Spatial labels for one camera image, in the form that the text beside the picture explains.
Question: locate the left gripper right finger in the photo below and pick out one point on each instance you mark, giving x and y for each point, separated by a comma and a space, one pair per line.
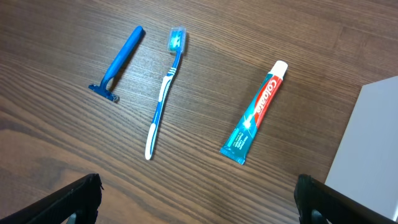
318, 203

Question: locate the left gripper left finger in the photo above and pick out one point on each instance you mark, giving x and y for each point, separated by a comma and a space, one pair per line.
77, 202

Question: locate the white cardboard box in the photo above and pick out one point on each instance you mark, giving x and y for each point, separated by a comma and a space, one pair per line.
365, 165

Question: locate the red teal toothpaste tube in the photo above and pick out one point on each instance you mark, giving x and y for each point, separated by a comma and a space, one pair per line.
239, 142

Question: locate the blue disposable razor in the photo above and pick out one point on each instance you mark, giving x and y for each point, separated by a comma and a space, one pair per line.
116, 65

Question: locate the blue white toothbrush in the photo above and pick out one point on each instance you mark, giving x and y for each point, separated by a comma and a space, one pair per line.
176, 44

